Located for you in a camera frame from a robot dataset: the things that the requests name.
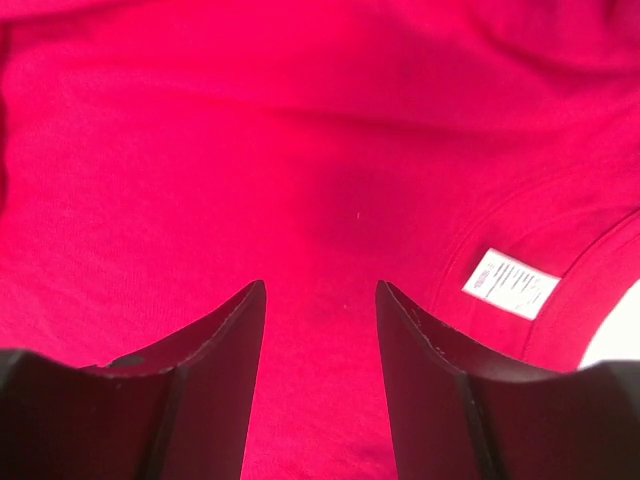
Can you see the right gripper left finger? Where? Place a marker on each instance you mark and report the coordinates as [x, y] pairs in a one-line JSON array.
[[176, 409]]

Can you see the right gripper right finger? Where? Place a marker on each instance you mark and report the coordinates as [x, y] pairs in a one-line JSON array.
[[459, 410]]

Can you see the magenta t shirt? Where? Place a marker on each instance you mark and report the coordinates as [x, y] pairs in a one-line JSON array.
[[157, 156]]

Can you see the white garment label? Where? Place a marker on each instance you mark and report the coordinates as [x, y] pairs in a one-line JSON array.
[[510, 285]]

